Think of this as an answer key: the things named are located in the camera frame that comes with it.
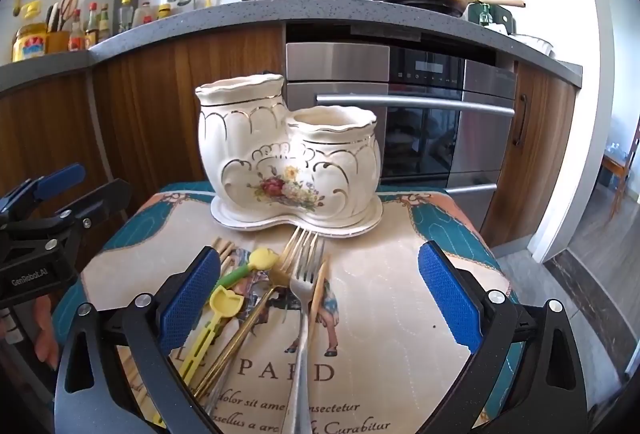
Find yellow jar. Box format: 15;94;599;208
12;24;49;63

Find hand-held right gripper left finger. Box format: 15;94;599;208
54;245;223;434

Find green box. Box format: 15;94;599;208
469;2;512;35

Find person's left hand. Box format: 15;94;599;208
0;296;64;371

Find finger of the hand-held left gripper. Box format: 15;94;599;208
47;179;132;237
0;164;87;221

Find white floral ceramic utensil holder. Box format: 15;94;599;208
195;72;385;239

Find wooden knife block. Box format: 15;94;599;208
46;30;71;55

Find silver fork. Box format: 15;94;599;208
280;234;332;434

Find yellow tulip-topped utensil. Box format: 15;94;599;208
176;286;246;387

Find printed table mat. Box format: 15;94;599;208
52;181;526;434

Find red-capped sauce bottle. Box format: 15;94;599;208
69;10;85;52

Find oil bottle with yellow cap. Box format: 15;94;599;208
118;0;135;34

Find green-handled tulip-topped utensil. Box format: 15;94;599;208
212;248;279;289

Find dark sauce bottle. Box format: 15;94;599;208
85;2;100;46

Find grey kitchen countertop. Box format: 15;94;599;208
0;0;583;90

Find stainless built-in oven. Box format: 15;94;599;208
285;41;518;242

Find gold fork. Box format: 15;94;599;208
192;226;313;400

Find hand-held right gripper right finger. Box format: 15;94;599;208
417;241;588;434

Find orange-handled scissors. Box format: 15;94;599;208
60;0;79;32

